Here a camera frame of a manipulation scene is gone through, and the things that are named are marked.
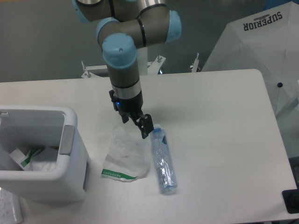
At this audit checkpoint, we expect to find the crushed clear plastic bottle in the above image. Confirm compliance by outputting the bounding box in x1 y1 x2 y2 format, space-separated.
150 124 178 194

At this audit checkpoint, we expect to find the white paper sheet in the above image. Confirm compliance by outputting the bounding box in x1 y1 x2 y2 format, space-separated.
0 188 24 224

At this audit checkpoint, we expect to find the white metal base frame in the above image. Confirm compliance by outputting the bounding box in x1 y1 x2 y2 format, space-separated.
81 53 202 78

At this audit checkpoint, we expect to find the white Superior umbrella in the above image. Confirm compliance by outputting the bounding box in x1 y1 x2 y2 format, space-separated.
203 1 299 150

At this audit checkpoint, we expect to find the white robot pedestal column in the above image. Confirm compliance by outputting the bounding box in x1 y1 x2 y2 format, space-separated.
137 47 148 76

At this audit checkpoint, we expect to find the white trash can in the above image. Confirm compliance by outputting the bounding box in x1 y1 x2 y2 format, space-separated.
0 105 90 203

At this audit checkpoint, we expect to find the white plastic bag green print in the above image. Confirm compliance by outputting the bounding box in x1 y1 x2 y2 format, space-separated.
101 127 152 182

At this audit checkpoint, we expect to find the black device at table edge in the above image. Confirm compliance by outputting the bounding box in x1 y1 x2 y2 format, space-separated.
282 189 299 214

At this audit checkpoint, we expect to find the trash inside the can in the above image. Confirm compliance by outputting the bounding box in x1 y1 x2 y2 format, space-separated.
9 147 58 172

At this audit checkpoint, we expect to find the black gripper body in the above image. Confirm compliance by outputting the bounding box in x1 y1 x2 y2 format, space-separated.
109 90 143 119

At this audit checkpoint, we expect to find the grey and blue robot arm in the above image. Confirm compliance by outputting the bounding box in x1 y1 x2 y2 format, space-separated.
72 0 182 139

